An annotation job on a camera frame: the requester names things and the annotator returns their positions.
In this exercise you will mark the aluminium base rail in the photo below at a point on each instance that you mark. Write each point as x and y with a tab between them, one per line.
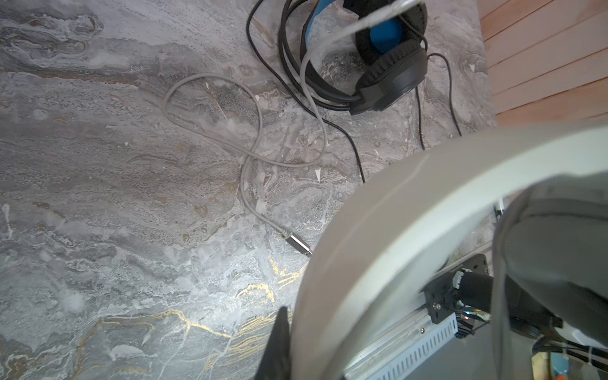
414	336

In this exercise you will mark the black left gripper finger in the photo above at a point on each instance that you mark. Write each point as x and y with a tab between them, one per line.
276	360

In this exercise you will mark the black blue headphones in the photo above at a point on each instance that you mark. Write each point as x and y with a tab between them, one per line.
396	62

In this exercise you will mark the white headphones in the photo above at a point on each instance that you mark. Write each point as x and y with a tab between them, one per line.
395	231

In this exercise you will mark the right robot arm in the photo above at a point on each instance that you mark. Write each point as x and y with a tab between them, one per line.
528	318

